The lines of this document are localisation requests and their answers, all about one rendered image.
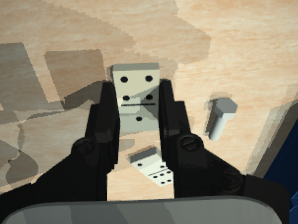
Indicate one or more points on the grey hex-head bolt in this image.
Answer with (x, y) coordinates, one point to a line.
(225, 109)

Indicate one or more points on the blue rack of bins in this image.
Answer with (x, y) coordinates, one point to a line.
(284, 170)

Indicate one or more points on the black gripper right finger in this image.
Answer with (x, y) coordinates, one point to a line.
(200, 172)

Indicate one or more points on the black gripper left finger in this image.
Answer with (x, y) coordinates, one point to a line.
(77, 177)

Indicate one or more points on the white domino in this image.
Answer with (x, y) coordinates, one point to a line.
(137, 91)
(150, 164)

